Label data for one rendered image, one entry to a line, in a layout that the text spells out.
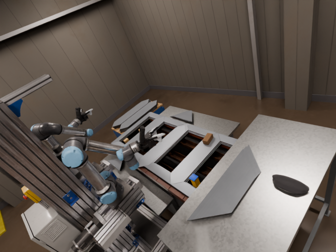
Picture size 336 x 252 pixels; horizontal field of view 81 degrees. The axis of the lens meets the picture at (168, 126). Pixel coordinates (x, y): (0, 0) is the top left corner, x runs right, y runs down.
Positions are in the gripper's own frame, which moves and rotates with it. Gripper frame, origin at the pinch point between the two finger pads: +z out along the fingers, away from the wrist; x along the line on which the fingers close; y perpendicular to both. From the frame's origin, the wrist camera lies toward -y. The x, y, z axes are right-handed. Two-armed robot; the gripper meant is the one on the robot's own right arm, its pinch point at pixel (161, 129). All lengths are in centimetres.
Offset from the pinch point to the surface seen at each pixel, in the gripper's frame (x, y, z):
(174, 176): -21, 59, -7
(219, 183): 29, 43, 16
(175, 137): -71, 52, 18
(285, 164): 42, 47, 58
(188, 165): -24, 59, 10
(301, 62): -82, 54, 218
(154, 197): -28, 75, -33
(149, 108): -162, 39, 15
